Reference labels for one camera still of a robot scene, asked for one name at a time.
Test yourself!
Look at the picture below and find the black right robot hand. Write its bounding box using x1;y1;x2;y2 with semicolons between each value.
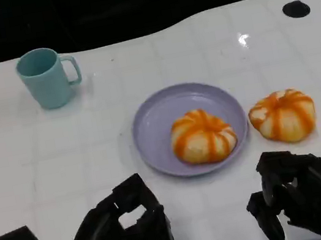
237;141;321;240

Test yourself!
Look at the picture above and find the orange and white bread roll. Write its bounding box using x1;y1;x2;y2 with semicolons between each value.
245;84;321;151
166;102;241;169

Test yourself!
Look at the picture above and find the lilac plate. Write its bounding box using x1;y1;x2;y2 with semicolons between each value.
125;73;256;187

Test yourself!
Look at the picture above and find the pale green mug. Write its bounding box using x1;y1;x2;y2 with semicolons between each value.
13;41;88;114

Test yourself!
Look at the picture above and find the black round table grommet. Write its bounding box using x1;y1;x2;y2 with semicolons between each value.
281;0;312;21

